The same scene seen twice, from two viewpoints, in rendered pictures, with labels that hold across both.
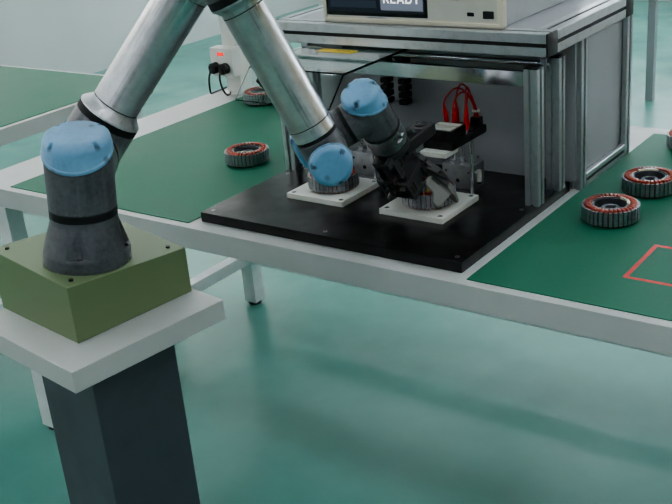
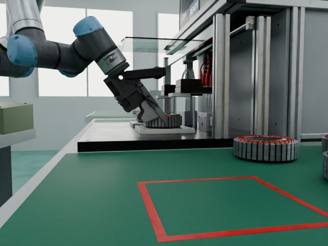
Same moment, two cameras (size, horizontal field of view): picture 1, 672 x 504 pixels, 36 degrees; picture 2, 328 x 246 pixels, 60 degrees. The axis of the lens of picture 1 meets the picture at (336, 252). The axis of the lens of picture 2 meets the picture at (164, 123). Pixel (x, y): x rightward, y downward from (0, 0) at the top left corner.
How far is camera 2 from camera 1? 1.69 m
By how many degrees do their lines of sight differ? 44
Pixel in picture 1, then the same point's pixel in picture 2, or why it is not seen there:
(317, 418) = not seen: outside the picture
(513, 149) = not seen: hidden behind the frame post
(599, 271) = (138, 173)
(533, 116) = (215, 55)
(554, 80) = (256, 36)
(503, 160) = (249, 121)
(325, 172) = (10, 52)
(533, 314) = not seen: hidden behind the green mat
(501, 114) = (249, 85)
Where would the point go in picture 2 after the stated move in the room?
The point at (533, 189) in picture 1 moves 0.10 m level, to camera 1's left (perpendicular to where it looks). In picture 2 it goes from (214, 122) to (180, 120)
